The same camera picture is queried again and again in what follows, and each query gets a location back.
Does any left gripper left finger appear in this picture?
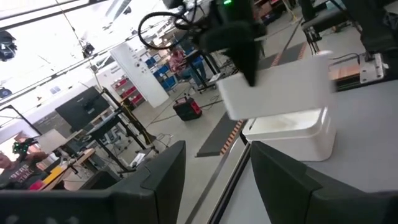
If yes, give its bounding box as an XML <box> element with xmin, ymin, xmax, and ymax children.
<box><xmin>0</xmin><ymin>139</ymin><xmax>187</xmax><ymax>224</ymax></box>

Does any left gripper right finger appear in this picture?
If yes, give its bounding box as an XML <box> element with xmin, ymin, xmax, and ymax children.
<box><xmin>250</xmin><ymin>140</ymin><xmax>398</xmax><ymax>224</ymax></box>

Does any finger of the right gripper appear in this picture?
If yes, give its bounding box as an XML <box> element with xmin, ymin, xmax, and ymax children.
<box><xmin>229</xmin><ymin>46</ymin><xmax>262</xmax><ymax>88</ymax></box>

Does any white plastic basket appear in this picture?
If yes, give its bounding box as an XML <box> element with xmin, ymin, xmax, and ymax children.
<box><xmin>241</xmin><ymin>107</ymin><xmax>337</xmax><ymax>162</ymax></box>
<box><xmin>216</xmin><ymin>51</ymin><xmax>335</xmax><ymax>121</ymax></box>

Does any shelf with blue bins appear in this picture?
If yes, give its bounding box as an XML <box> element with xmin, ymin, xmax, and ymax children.
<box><xmin>144</xmin><ymin>54</ymin><xmax>180</xmax><ymax>93</ymax></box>

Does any shelf with red bins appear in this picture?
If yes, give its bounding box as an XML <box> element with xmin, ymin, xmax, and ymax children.
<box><xmin>111</xmin><ymin>76</ymin><xmax>146</xmax><ymax>108</ymax></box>

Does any black floor mat orange edge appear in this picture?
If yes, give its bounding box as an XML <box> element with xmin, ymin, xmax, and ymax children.
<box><xmin>195</xmin><ymin>111</ymin><xmax>246</xmax><ymax>158</ymax></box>
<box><xmin>257</xmin><ymin>42</ymin><xmax>308</xmax><ymax>71</ymax></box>

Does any person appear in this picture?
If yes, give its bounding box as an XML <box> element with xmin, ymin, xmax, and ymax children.
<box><xmin>167</xmin><ymin>46</ymin><xmax>208</xmax><ymax>90</ymax></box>
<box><xmin>0</xmin><ymin>151</ymin><xmax>50</xmax><ymax>190</ymax></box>

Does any red and black toolbox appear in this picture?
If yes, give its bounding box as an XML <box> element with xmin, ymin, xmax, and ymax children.
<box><xmin>172</xmin><ymin>95</ymin><xmax>203</xmax><ymax>122</ymax></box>

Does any wooden work table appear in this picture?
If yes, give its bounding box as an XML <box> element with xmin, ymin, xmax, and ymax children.
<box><xmin>37</xmin><ymin>147</ymin><xmax>96</xmax><ymax>191</ymax></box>

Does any black equipment cart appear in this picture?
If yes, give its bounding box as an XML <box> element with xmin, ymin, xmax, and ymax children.
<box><xmin>85</xmin><ymin>86</ymin><xmax>159</xmax><ymax>175</ymax></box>

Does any black desk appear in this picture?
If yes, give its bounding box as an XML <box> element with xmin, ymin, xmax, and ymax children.
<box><xmin>298</xmin><ymin>0</ymin><xmax>349</xmax><ymax>54</ymax></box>

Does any white building pillar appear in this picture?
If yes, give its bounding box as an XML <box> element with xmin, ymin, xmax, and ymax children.
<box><xmin>109</xmin><ymin>42</ymin><xmax>170</xmax><ymax>109</ymax></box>

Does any wooden board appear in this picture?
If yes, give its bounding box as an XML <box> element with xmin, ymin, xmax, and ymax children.
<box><xmin>328</xmin><ymin>63</ymin><xmax>361</xmax><ymax>82</ymax></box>

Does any yellow item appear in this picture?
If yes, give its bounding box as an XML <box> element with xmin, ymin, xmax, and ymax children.
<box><xmin>42</xmin><ymin>164</ymin><xmax>65</xmax><ymax>186</ymax></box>

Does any black monitor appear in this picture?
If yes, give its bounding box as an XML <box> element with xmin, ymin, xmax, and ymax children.
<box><xmin>55</xmin><ymin>86</ymin><xmax>111</xmax><ymax>132</ymax></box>

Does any beige flat panel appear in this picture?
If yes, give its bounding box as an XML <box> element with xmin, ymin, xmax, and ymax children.
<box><xmin>35</xmin><ymin>129</ymin><xmax>69</xmax><ymax>155</ymax></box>

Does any robot gripper with green lights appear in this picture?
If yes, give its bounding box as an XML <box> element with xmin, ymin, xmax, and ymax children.
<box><xmin>11</xmin><ymin>138</ymin><xmax>40</xmax><ymax>162</ymax></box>

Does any black table side rail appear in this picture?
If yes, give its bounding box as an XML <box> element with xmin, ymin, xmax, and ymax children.
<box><xmin>206</xmin><ymin>141</ymin><xmax>252</xmax><ymax>224</ymax></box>

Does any black looped cable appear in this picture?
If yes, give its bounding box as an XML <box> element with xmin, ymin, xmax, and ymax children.
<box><xmin>137</xmin><ymin>11</ymin><xmax>200</xmax><ymax>50</ymax></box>

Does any aluminium frame bracket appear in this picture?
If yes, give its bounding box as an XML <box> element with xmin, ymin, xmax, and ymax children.
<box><xmin>359</xmin><ymin>52</ymin><xmax>389</xmax><ymax>84</ymax></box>

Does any black ceiling camera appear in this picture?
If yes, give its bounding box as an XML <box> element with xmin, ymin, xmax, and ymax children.
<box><xmin>0</xmin><ymin>30</ymin><xmax>18</xmax><ymax>62</ymax></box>
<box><xmin>81</xmin><ymin>42</ymin><xmax>96</xmax><ymax>59</ymax></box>

